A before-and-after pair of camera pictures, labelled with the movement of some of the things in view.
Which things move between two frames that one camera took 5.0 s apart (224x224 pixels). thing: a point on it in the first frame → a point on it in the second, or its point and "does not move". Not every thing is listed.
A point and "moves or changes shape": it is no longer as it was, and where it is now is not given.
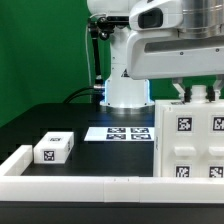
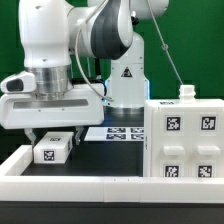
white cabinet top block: [54, 147] does not move
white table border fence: [16, 186] does not move
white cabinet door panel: [214, 140] moves or changes shape
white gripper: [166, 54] → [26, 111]
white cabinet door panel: [184, 144] moves or changes shape
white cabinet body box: [188, 139] moves or changes shape
